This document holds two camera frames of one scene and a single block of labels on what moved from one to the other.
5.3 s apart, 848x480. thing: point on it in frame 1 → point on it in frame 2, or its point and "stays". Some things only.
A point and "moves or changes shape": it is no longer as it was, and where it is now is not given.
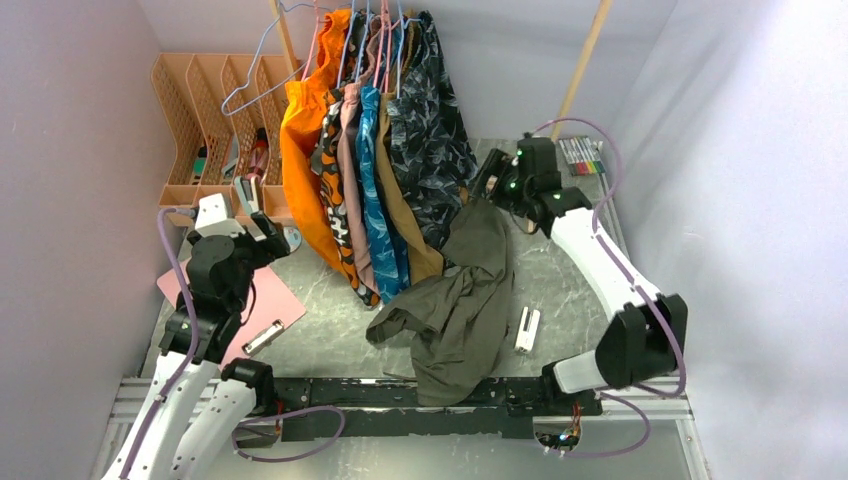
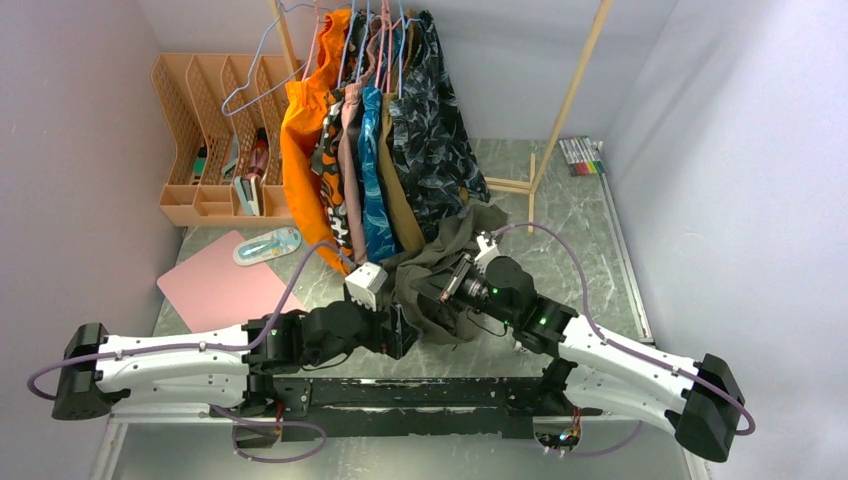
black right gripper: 501,164 → 450,298
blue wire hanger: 254,61 stays
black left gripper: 272,246 → 395,339
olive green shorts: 457,320 moves or changes shape
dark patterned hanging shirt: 431,129 stays
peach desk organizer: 217,121 stays
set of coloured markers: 583,155 stays
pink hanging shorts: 348,109 stays
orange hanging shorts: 300,108 stays
